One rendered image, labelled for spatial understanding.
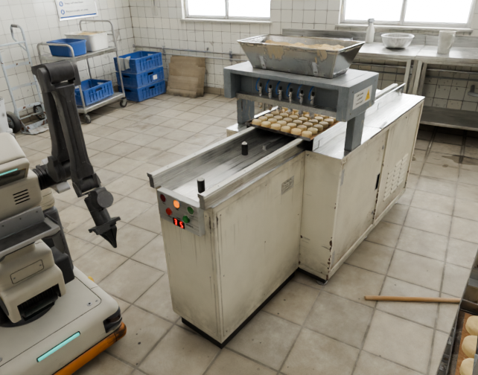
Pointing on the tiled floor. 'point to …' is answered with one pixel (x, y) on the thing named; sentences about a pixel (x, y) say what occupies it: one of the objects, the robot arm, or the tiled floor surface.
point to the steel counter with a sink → (465, 49)
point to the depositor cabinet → (352, 185)
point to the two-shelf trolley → (88, 71)
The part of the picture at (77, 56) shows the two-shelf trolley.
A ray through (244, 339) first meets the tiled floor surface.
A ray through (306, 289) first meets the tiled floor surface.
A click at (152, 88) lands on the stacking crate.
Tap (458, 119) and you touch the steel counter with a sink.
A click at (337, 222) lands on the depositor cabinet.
